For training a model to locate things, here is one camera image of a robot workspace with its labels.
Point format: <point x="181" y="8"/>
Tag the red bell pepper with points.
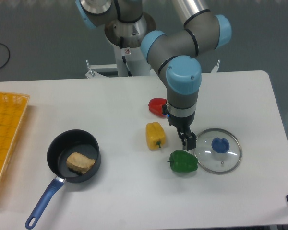
<point x="155" y="106"/>

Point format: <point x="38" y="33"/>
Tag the green bell pepper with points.
<point x="182" y="161"/>

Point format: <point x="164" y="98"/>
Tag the yellow plastic basket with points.
<point x="12" y="110"/>

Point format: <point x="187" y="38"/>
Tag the dark pot with blue handle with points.
<point x="59" y="150"/>

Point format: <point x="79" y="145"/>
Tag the beige bread piece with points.
<point x="79" y="163"/>

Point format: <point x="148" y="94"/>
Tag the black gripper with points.
<point x="181" y="118"/>

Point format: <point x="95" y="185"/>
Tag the yellow bell pepper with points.
<point x="155" y="136"/>

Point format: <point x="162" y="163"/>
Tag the glass pot lid blue knob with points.
<point x="218" y="151"/>

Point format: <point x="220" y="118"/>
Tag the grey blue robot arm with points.
<point x="182" y="74"/>

